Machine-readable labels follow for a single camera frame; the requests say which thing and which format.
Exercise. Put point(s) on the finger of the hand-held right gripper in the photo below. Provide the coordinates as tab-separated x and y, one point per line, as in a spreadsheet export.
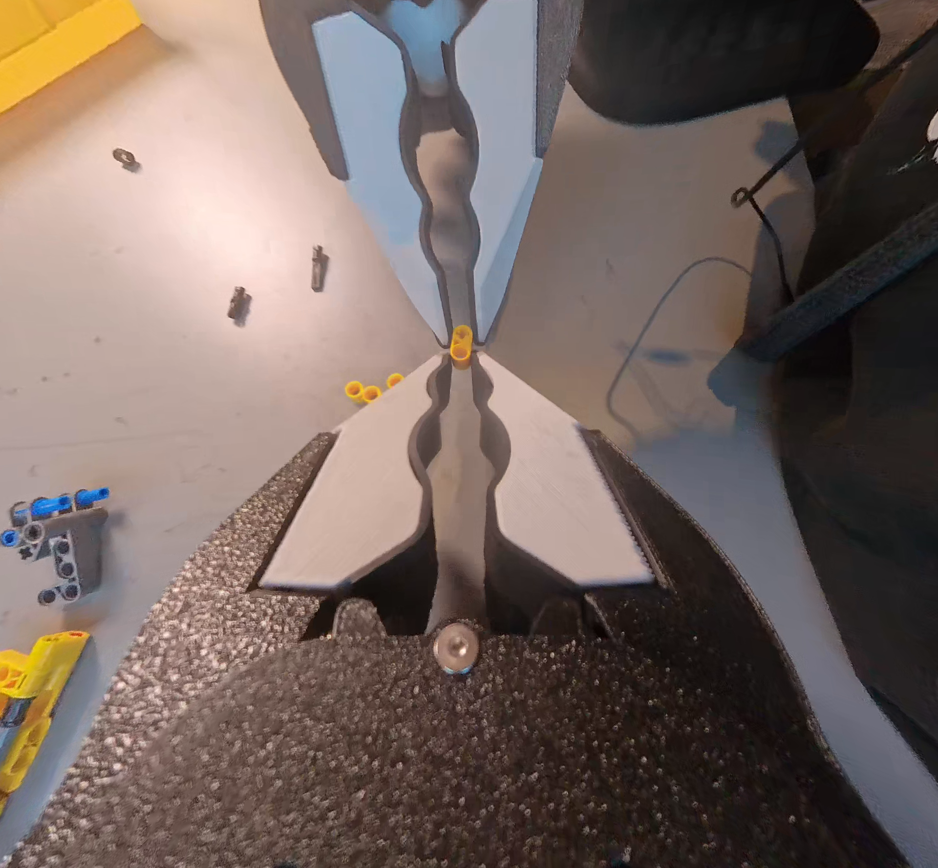
366	149
509	113

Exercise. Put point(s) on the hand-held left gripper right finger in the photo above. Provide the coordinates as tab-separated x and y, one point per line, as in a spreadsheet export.
564	509

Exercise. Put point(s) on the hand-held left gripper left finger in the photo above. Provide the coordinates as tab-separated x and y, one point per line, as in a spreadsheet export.
352	509

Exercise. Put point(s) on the black connector pin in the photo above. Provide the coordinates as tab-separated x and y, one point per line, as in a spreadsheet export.
238	302
318	267

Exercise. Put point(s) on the small yellow two-hole beam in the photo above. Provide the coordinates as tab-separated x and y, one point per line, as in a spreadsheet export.
462	351

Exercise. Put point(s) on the yellow parts bin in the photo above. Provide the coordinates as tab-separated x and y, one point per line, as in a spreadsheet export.
58	17

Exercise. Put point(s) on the grey angled beam assembly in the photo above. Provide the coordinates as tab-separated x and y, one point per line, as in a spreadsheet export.
80	545

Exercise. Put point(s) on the small grey connector blue pins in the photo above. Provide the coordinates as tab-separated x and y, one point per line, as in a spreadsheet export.
29	534

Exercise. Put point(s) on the yellow beam assembly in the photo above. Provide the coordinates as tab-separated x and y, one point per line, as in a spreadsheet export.
44	663

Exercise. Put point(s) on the small black connector piece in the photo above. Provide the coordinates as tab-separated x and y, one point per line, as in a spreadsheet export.
126	158

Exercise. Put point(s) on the person's torso black hoodie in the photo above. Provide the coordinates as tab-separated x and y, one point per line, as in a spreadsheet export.
865	443

